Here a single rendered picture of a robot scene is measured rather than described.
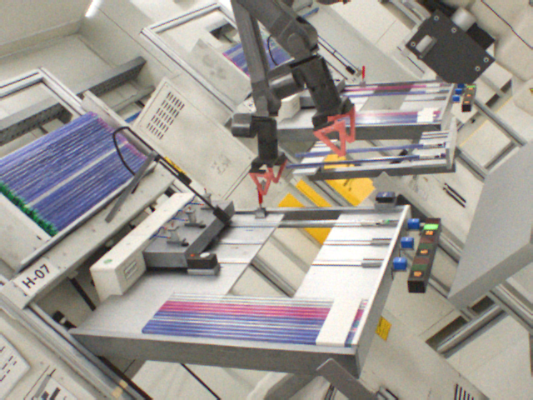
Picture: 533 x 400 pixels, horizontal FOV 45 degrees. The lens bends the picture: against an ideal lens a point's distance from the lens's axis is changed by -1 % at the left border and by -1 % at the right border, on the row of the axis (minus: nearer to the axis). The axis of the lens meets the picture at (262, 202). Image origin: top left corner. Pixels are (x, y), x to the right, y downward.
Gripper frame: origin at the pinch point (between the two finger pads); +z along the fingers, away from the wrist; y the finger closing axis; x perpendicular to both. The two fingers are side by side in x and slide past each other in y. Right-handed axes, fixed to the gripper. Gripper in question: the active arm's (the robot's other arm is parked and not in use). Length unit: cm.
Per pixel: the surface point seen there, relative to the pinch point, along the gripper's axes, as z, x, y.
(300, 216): 12.7, 6.1, -8.7
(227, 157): 25, -54, -85
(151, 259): 13.4, -25.0, 27.8
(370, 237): 9.0, 31.3, 7.2
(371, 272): 9.0, 35.5, 25.1
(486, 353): 86, 64, -58
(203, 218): 9.4, -18.6, 7.3
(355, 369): 12, 40, 59
